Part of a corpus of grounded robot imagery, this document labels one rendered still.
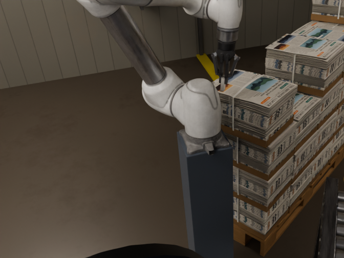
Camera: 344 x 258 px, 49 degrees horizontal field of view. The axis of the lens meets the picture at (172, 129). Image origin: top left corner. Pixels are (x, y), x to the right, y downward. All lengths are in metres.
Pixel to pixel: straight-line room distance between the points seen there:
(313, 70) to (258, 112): 0.60
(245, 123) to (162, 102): 0.48
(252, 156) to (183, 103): 0.63
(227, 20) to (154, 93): 0.41
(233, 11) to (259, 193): 1.02
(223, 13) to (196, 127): 0.46
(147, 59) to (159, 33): 3.42
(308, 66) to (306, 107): 0.24
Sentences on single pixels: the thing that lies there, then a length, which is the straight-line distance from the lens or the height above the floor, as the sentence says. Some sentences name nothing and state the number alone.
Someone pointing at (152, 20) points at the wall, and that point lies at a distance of 4.84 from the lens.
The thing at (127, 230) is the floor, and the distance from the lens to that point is 2.69.
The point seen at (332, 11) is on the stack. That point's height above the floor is 1.14.
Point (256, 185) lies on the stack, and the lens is 2.12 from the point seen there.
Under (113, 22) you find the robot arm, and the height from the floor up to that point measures 1.56.
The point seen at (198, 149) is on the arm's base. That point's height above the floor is 1.01.
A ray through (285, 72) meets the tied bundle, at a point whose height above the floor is 0.94.
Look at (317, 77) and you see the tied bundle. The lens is 2.32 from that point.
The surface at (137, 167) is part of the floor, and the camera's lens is 3.18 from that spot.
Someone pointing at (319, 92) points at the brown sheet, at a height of 0.86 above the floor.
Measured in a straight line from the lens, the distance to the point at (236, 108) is 1.87.
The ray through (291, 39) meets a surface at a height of 1.07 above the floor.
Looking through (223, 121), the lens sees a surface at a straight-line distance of 1.95.
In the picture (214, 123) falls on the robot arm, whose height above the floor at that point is 1.12.
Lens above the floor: 1.95
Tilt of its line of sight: 33 degrees down
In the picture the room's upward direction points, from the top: 6 degrees counter-clockwise
